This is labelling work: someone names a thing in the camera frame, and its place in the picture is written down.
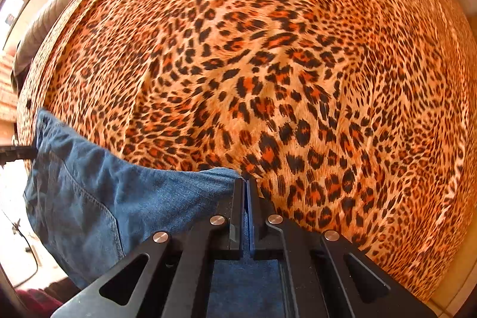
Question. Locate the leopard print blanket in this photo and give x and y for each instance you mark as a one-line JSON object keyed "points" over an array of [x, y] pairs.
{"points": [[283, 61]]}

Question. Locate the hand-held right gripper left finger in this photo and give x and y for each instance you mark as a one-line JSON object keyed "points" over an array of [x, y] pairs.
{"points": [[238, 213]]}

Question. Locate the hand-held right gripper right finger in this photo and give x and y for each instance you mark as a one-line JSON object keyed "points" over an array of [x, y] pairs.
{"points": [[253, 217]]}

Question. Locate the person's dark clothing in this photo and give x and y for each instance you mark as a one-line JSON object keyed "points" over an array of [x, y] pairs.
{"points": [[41, 299]]}

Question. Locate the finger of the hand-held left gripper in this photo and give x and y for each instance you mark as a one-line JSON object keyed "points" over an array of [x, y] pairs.
{"points": [[18, 153]]}

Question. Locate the blue denim pants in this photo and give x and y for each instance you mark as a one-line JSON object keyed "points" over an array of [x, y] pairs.
{"points": [[93, 191]]}

